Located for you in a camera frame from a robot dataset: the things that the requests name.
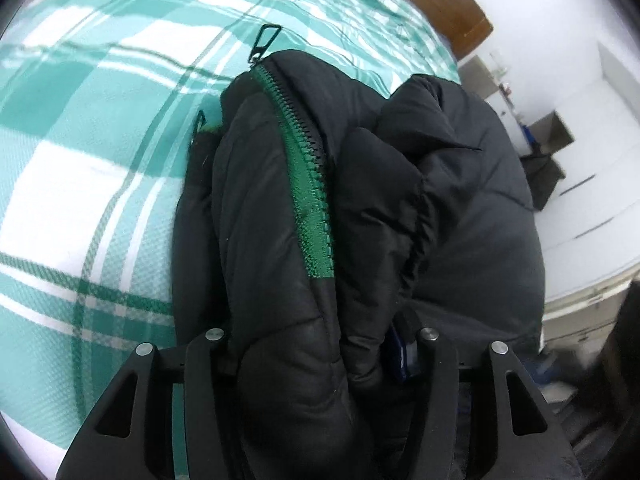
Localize wooden headboard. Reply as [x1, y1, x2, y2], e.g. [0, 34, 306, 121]
[345, 0, 494, 61]

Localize white drawer cabinet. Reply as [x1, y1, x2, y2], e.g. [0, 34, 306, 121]
[541, 280, 632, 357]

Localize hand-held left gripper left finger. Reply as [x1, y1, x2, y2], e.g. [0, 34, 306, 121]
[55, 327, 246, 480]

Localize black puffer jacket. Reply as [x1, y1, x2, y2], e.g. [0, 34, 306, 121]
[172, 24, 547, 480]

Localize green plaid bed blanket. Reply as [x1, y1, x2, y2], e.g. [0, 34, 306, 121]
[0, 0, 462, 480]

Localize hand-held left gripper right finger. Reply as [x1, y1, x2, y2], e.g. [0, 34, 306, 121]
[392, 325, 583, 480]

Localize cardboard box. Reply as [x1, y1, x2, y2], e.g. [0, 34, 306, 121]
[520, 110, 574, 212]

